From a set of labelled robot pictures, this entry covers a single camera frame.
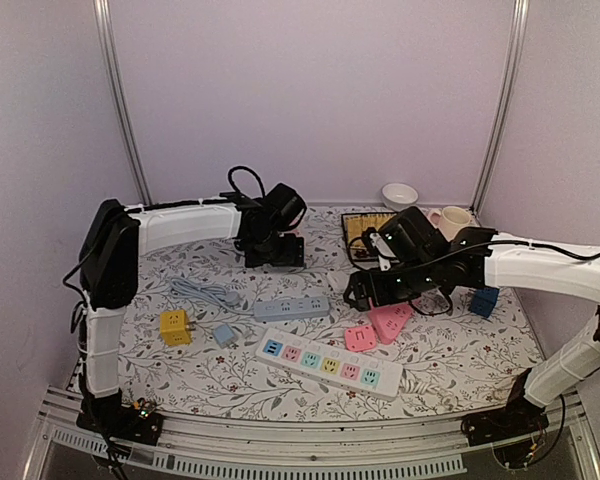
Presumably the yellow cube socket adapter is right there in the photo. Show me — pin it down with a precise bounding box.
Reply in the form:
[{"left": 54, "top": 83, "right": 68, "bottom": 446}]
[{"left": 159, "top": 309, "right": 192, "bottom": 347}]

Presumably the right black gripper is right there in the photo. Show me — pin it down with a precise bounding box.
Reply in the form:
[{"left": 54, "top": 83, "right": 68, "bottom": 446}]
[{"left": 344, "top": 257, "right": 439, "bottom": 311}]

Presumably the woven bamboo tray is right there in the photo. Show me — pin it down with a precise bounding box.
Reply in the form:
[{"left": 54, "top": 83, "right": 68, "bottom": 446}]
[{"left": 342, "top": 212, "right": 395, "bottom": 244}]

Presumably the cream mug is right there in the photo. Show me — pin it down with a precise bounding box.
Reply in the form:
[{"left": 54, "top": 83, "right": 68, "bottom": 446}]
[{"left": 427, "top": 206, "right": 473, "bottom": 241}]

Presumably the small pink adapter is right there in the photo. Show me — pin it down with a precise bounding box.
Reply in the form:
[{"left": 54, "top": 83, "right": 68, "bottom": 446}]
[{"left": 344, "top": 324, "right": 377, "bottom": 353}]

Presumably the white cube plug adapter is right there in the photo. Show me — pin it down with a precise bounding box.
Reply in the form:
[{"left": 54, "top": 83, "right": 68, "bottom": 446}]
[{"left": 326, "top": 272, "right": 344, "bottom": 292}]

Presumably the blue cube socket adapter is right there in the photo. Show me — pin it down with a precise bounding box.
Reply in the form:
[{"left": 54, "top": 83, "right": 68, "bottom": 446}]
[{"left": 469, "top": 287, "right": 499, "bottom": 318}]

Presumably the light blue power strip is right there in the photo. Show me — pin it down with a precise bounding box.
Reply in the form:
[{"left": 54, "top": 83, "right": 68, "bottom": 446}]
[{"left": 253, "top": 296, "right": 330, "bottom": 323}]

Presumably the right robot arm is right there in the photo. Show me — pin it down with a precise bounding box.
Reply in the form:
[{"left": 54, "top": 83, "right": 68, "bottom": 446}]
[{"left": 343, "top": 206, "right": 600, "bottom": 436}]

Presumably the right aluminium frame post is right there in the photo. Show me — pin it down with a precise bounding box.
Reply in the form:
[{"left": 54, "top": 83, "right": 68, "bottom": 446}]
[{"left": 471, "top": 0, "right": 530, "bottom": 216}]

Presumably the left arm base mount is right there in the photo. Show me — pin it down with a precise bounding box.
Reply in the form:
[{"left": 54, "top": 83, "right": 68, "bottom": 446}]
[{"left": 76, "top": 392, "right": 164, "bottom": 446}]

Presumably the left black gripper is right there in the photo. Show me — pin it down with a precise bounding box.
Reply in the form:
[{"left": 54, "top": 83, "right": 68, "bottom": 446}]
[{"left": 245, "top": 229, "right": 305, "bottom": 268}]

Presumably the aluminium frame post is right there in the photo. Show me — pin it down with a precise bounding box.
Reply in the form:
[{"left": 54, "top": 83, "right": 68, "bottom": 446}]
[
  {"left": 93, "top": 0, "right": 153, "bottom": 205},
  {"left": 471, "top": 0, "right": 530, "bottom": 216}
]

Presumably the left aluminium frame post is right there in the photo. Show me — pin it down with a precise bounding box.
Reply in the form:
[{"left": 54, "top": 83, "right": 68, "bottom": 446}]
[{"left": 93, "top": 0, "right": 153, "bottom": 205}]

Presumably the white bowl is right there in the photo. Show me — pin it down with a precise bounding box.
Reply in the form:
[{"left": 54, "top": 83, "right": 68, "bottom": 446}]
[{"left": 381, "top": 183, "right": 419, "bottom": 212}]

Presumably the white power strip cable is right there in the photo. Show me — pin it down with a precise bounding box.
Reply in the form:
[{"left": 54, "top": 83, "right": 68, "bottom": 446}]
[{"left": 399, "top": 377, "right": 456, "bottom": 416}]

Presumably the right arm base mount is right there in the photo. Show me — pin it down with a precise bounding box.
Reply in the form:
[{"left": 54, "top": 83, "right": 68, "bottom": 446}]
[{"left": 460, "top": 406, "right": 549, "bottom": 470}]

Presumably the white multicolour power strip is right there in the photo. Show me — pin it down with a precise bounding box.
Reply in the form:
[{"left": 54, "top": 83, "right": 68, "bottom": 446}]
[{"left": 255, "top": 328, "right": 404, "bottom": 401}]

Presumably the pink triangular power strip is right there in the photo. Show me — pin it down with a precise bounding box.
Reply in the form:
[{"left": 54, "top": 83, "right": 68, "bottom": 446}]
[{"left": 368, "top": 303, "right": 414, "bottom": 344}]

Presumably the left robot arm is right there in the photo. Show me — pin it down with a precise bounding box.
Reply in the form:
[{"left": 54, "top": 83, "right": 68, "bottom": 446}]
[{"left": 62, "top": 183, "right": 307, "bottom": 434}]

